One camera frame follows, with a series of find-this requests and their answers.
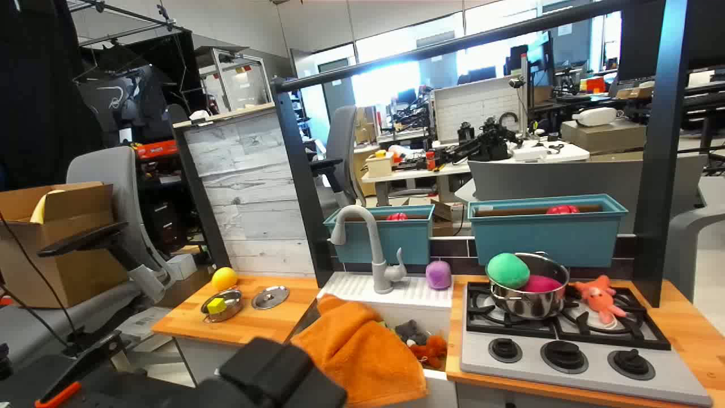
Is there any orange cloth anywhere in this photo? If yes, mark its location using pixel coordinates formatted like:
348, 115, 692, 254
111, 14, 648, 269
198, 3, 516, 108
291, 293, 431, 408

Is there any white toy sink basin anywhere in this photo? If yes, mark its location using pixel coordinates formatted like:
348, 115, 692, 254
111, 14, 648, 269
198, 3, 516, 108
291, 269, 460, 408

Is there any white rounded object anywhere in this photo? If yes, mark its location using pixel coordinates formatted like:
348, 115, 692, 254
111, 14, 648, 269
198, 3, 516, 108
572, 105, 622, 128

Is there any white desk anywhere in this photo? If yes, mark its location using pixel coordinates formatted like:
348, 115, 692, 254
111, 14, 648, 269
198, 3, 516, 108
361, 157, 476, 209

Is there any grey toy faucet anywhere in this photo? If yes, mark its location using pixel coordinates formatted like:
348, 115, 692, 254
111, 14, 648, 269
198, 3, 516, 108
330, 201, 411, 296

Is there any purple toy ball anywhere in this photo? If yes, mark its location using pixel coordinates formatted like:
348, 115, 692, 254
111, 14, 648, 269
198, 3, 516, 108
425, 259, 453, 293

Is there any grey wood-panel board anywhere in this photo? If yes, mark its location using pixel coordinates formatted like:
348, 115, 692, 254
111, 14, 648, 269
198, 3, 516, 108
173, 101, 316, 280

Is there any small metal bowl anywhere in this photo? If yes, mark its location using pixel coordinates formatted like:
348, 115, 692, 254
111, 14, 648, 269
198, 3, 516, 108
250, 284, 292, 313
199, 288, 248, 323

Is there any grey toy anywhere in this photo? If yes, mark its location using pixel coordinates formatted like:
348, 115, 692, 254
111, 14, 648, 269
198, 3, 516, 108
392, 316, 431, 349

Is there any yellow ball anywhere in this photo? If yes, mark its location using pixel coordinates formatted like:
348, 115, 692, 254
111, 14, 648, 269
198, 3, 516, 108
209, 264, 242, 295

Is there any green plush ball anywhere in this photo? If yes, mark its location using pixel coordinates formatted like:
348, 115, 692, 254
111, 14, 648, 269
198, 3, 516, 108
485, 252, 533, 290

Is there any small orange plush toy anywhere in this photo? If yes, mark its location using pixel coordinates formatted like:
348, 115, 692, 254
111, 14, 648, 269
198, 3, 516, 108
408, 331, 450, 372

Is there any wooden toy kitchen unit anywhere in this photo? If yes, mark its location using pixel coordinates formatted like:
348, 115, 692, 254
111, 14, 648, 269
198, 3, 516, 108
153, 269, 725, 408

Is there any white shelf unit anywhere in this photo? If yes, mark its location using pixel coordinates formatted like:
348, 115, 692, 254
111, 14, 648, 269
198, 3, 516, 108
194, 46, 277, 115

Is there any pink plush ball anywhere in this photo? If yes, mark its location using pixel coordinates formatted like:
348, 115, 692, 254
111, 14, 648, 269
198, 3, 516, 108
523, 272, 565, 295

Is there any stainless steel pot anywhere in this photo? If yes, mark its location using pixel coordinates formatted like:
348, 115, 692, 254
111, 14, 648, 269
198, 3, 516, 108
488, 250, 574, 322

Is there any black stove knob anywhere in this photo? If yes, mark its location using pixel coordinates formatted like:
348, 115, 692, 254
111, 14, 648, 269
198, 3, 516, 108
607, 347, 657, 383
540, 337, 592, 373
485, 336, 527, 364

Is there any red toolbox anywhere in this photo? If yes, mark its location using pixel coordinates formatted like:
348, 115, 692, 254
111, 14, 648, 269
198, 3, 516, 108
134, 139, 182, 162

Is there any grey partition panel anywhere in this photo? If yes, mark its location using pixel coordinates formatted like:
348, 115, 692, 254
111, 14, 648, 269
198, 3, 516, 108
468, 149, 709, 233

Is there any grey toy stove top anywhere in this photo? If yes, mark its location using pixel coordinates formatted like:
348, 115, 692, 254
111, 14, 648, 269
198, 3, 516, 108
460, 278, 714, 408

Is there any flat cardboard box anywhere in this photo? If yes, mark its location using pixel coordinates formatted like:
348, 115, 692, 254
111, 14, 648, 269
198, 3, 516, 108
559, 118, 651, 158

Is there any orange plush lobster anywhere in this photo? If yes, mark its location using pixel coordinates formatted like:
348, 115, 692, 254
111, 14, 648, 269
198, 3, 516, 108
569, 272, 631, 327

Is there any grey office chair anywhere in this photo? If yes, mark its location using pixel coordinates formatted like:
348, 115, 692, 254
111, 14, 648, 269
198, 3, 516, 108
37, 145, 199, 305

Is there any open cardboard box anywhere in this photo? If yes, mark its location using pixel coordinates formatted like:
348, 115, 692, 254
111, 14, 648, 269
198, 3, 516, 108
0, 178, 132, 310

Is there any black curtain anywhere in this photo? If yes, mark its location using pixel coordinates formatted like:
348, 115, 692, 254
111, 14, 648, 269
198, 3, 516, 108
0, 0, 105, 191

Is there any black cable pile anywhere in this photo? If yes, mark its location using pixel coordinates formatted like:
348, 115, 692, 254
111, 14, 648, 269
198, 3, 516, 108
452, 111, 527, 162

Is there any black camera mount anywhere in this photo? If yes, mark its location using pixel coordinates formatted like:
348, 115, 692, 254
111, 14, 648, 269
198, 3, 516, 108
64, 336, 349, 408

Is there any black kitchen frame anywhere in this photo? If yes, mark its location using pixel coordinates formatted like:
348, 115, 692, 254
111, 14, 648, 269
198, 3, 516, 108
269, 0, 692, 309

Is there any orange-handled black clamp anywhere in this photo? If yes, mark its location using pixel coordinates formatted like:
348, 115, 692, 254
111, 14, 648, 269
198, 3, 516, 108
32, 336, 132, 408

